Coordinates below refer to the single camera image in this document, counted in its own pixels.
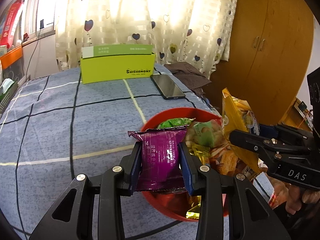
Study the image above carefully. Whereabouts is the orange storage box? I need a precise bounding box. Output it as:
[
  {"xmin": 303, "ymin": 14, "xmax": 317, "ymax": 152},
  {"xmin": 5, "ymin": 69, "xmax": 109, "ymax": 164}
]
[{"xmin": 0, "ymin": 46, "xmax": 23, "ymax": 69}]

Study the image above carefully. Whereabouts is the black smartphone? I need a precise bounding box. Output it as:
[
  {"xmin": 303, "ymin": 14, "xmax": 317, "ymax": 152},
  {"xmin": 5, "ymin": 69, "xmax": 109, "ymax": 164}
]
[{"xmin": 150, "ymin": 74, "xmax": 185, "ymax": 100}]

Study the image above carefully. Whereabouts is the red round plastic basket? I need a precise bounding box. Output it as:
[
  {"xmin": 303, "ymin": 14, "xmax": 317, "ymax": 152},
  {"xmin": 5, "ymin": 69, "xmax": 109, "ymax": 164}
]
[{"xmin": 140, "ymin": 107, "xmax": 221, "ymax": 222}]

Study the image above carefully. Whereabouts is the blue plaid bed sheet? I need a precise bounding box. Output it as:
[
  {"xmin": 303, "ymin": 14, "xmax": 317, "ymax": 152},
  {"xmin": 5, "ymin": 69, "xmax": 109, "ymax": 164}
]
[{"xmin": 1, "ymin": 68, "xmax": 209, "ymax": 239}]

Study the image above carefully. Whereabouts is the heart pattern curtain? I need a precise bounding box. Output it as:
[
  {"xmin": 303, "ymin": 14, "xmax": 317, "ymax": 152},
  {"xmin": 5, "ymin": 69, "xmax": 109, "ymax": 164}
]
[{"xmin": 55, "ymin": 0, "xmax": 237, "ymax": 77}]

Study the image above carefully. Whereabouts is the black charger cable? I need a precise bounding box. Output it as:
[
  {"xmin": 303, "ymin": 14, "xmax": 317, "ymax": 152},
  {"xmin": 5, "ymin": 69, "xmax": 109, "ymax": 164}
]
[{"xmin": 24, "ymin": 18, "xmax": 45, "ymax": 81}]

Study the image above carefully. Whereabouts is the purple snack packet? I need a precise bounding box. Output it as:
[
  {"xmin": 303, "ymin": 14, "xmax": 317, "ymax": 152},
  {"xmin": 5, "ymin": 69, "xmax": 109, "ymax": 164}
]
[{"xmin": 128, "ymin": 126, "xmax": 187, "ymax": 192}]

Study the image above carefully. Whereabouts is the lime green cardboard box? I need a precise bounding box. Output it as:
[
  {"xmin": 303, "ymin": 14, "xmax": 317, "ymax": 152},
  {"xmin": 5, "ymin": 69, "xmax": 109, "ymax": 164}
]
[{"xmin": 80, "ymin": 44, "xmax": 156, "ymax": 84}]

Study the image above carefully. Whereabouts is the person right hand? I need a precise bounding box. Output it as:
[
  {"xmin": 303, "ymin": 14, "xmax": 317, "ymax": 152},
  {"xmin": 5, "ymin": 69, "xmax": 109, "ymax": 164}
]
[{"xmin": 285, "ymin": 185, "xmax": 319, "ymax": 218}]

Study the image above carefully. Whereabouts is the orange white bread packet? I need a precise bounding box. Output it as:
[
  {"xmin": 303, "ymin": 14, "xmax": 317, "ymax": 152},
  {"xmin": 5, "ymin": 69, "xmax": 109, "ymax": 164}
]
[{"xmin": 209, "ymin": 144, "xmax": 247, "ymax": 177}]

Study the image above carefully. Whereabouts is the brown wooden wardrobe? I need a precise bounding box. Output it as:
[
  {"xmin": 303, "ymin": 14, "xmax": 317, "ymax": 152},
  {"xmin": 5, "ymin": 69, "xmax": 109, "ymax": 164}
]
[{"xmin": 204, "ymin": 0, "xmax": 313, "ymax": 125}]

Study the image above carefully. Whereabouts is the red gift box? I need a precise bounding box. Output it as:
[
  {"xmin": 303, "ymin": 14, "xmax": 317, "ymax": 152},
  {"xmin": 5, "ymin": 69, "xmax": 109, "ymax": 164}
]
[{"xmin": 1, "ymin": 0, "xmax": 23, "ymax": 49}]

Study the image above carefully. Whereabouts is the short gold snack bar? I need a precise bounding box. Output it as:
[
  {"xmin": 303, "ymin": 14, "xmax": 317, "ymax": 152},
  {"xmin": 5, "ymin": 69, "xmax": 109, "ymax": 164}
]
[{"xmin": 185, "ymin": 196, "xmax": 201, "ymax": 219}]

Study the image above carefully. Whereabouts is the yellow chips bag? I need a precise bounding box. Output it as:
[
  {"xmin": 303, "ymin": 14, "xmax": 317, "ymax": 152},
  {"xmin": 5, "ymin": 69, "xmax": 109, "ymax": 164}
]
[{"xmin": 222, "ymin": 88, "xmax": 261, "ymax": 174}]

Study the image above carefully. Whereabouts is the striped tray box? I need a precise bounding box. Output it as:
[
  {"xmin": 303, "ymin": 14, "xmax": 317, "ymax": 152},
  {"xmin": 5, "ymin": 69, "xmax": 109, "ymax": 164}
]
[{"xmin": 0, "ymin": 78, "xmax": 18, "ymax": 115}]

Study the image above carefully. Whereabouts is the black camera module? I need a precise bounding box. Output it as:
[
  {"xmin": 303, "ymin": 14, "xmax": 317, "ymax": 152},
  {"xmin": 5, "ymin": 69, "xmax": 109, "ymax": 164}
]
[{"xmin": 307, "ymin": 67, "xmax": 320, "ymax": 131}]

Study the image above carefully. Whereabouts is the brown cloth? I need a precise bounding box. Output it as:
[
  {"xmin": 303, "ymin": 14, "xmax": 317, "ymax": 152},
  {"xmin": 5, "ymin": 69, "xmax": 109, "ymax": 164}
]
[{"xmin": 164, "ymin": 62, "xmax": 211, "ymax": 97}]

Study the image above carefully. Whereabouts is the green foil snack packet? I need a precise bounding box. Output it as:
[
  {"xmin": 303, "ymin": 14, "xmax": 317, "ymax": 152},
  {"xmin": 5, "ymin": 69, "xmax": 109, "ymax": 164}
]
[{"xmin": 157, "ymin": 118, "xmax": 195, "ymax": 129}]

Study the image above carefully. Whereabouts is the long gold snack bar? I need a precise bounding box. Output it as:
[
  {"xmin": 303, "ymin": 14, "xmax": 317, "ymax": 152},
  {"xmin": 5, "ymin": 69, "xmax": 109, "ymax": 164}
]
[{"xmin": 188, "ymin": 142, "xmax": 210, "ymax": 165}]

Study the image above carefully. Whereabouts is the clear bag of nuts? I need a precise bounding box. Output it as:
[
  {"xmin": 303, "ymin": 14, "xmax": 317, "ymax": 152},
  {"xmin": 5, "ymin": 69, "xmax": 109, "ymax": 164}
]
[{"xmin": 185, "ymin": 119, "xmax": 223, "ymax": 148}]

